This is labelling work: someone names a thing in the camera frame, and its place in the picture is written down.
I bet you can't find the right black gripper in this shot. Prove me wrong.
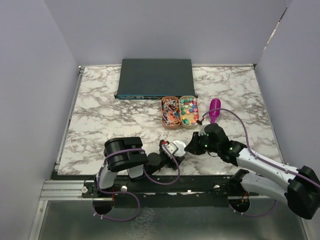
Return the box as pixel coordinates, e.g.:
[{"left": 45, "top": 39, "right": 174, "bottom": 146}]
[{"left": 184, "top": 131, "right": 220, "bottom": 156}]

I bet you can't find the silver jar lid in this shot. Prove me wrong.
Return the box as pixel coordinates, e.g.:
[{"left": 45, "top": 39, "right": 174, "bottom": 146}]
[{"left": 173, "top": 140, "right": 186, "bottom": 157}]

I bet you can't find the beige tray of star candies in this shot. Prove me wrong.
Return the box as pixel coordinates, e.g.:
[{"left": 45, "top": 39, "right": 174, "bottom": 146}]
[{"left": 179, "top": 95, "right": 200, "bottom": 129}]

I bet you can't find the purple plastic scoop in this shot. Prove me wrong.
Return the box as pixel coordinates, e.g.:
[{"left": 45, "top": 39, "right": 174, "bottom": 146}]
[{"left": 209, "top": 98, "right": 221, "bottom": 124}]

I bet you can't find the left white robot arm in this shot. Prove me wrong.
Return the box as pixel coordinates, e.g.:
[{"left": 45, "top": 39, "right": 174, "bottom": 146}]
[{"left": 93, "top": 137, "right": 186, "bottom": 198}]

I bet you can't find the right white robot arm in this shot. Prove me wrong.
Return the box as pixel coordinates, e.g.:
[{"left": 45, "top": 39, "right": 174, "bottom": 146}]
[{"left": 184, "top": 123, "right": 320, "bottom": 220}]

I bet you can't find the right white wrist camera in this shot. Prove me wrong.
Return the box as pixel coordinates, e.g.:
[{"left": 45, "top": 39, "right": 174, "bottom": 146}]
[{"left": 198, "top": 119, "right": 210, "bottom": 136}]

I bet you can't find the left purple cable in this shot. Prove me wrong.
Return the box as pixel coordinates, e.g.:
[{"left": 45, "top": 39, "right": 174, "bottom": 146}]
[{"left": 96, "top": 143, "right": 181, "bottom": 198}]

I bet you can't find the blue network switch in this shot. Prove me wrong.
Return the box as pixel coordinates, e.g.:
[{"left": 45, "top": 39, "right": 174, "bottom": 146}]
[{"left": 114, "top": 58, "right": 198, "bottom": 100}]

